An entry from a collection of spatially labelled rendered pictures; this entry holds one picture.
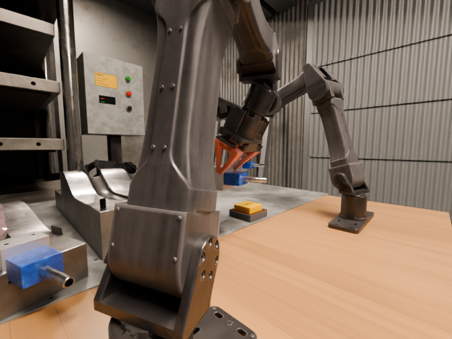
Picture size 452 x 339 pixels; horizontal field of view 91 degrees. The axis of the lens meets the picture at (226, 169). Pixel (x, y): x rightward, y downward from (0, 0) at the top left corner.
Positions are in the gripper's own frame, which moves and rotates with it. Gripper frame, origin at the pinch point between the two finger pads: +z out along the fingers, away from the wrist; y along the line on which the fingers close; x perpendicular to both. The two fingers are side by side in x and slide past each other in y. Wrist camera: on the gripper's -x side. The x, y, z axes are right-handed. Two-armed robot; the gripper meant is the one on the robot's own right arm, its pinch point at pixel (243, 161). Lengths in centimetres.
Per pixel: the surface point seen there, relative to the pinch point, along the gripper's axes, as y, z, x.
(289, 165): -168, 30, -26
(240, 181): 42.3, -10.1, 22.4
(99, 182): 54, 11, -11
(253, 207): 29.6, -0.3, 23.7
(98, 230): 65, 4, 12
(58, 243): 71, 4, 13
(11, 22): 57, -13, -91
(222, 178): 43.4, -8.6, 18.7
